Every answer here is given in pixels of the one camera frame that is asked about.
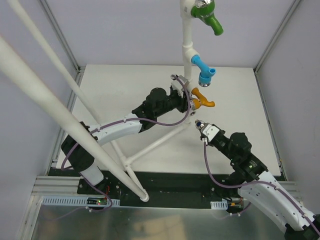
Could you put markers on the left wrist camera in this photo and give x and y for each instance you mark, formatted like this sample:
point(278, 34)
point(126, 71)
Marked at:
point(179, 85)

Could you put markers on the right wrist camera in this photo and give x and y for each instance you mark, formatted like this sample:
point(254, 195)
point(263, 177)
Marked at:
point(208, 132)

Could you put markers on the aluminium front rail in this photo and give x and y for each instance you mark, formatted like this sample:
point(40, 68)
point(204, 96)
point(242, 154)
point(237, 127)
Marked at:
point(55, 185)

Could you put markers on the orange water faucet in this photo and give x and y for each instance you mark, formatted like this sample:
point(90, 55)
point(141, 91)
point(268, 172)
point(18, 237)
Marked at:
point(198, 100)

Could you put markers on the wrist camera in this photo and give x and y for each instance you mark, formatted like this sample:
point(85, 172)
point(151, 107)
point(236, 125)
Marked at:
point(208, 132)
point(179, 85)

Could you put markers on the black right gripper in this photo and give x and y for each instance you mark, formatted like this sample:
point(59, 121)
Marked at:
point(213, 140)

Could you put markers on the right white cable duct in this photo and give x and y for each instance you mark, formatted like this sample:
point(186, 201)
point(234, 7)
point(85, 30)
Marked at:
point(219, 205)

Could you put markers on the blue water faucet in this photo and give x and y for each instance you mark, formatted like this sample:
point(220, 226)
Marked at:
point(206, 72)

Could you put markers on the green water faucet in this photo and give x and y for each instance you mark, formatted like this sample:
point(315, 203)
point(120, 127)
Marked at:
point(204, 11)

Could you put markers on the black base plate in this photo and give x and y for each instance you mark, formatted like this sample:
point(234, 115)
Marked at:
point(169, 190)

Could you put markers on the aluminium frame post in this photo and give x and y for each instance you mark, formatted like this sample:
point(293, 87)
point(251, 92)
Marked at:
point(277, 34)
point(59, 34)

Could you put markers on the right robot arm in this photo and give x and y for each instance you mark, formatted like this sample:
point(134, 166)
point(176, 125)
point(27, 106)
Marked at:
point(252, 181)

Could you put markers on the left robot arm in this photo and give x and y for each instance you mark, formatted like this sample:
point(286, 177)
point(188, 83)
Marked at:
point(141, 119)

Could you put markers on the left white cable duct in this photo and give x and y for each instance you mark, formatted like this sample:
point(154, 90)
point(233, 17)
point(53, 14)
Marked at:
point(79, 201)

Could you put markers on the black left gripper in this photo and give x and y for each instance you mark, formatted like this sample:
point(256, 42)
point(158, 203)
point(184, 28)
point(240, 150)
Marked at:
point(182, 104)

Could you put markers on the right aluminium frame post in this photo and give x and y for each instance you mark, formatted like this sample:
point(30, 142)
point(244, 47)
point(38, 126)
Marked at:
point(277, 34)

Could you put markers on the left aluminium frame post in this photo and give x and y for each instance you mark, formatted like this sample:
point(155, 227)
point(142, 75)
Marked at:
point(59, 34)

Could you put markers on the brown water faucet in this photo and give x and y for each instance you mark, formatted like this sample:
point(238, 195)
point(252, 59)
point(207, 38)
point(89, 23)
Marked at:
point(199, 124)

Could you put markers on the white cable duct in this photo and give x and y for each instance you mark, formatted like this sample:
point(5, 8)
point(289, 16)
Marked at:
point(79, 201)
point(219, 205)

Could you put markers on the white PVC pipe frame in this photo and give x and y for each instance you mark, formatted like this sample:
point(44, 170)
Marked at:
point(18, 71)

